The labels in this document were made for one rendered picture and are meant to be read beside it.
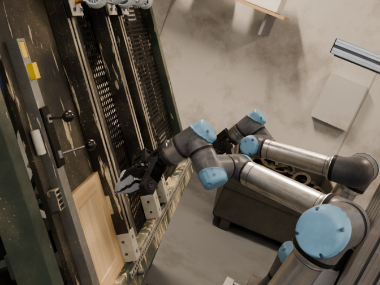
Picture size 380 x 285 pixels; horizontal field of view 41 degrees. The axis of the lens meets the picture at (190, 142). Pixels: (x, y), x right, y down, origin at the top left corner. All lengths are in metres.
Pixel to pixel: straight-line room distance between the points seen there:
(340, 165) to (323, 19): 3.93
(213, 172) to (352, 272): 0.51
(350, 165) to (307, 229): 0.67
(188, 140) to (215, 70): 4.44
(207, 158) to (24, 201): 0.52
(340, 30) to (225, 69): 1.30
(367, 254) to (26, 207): 0.97
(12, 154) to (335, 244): 0.86
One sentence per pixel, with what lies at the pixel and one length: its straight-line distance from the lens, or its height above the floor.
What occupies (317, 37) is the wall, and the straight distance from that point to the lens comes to 5.66.
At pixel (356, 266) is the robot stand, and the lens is 1.59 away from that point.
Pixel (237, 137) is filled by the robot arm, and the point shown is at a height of 1.52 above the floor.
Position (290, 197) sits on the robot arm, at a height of 1.60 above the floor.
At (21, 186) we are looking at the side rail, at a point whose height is 1.37.
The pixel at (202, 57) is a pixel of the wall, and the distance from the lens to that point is 5.89.
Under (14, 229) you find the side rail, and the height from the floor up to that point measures 1.24.
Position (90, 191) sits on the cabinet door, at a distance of 1.93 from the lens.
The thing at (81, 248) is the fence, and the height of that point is 1.11.
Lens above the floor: 2.03
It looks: 17 degrees down
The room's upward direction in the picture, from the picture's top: 22 degrees clockwise
